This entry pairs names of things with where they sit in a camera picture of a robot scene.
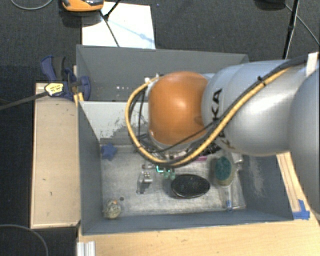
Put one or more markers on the black cylinder on white bracket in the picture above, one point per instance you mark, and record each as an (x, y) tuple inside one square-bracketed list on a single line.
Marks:
[(212, 149)]

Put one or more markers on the pale wood board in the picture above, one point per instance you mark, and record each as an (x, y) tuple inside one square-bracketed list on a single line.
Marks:
[(55, 162)]

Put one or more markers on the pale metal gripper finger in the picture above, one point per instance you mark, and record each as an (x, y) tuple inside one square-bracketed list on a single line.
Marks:
[(146, 166), (147, 177)]

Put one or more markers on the grey mottled ball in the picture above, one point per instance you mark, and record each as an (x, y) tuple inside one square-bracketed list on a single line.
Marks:
[(112, 209)]

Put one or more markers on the teal round sponge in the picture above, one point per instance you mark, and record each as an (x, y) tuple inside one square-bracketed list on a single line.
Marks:
[(223, 169)]

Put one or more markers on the black oval dish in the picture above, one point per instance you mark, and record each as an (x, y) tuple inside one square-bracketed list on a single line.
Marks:
[(190, 186)]

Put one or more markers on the blue star-shaped toy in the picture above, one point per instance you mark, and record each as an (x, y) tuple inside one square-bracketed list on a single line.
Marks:
[(108, 151)]

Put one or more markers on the grey metal bin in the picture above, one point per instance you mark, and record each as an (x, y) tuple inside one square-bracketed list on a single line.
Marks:
[(130, 207)]

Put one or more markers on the pink flat object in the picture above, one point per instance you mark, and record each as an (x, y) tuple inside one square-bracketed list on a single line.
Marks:
[(202, 159)]

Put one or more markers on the clear plastic bottle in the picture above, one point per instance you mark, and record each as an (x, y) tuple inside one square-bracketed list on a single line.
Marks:
[(228, 193)]

